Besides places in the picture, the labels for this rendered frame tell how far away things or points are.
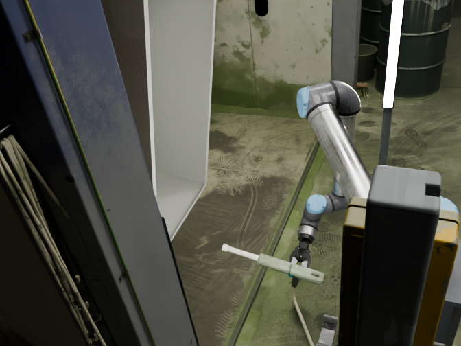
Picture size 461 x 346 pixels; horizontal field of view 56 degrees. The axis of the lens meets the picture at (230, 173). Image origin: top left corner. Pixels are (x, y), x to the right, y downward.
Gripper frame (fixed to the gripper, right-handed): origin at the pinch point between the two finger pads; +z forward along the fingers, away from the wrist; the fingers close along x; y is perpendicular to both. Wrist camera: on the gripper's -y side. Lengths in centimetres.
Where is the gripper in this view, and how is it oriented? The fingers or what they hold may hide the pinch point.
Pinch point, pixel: (296, 274)
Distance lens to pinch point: 208.9
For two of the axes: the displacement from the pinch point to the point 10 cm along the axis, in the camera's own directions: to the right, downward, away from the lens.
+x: -9.5, -2.5, 2.0
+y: 0.4, 5.2, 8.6
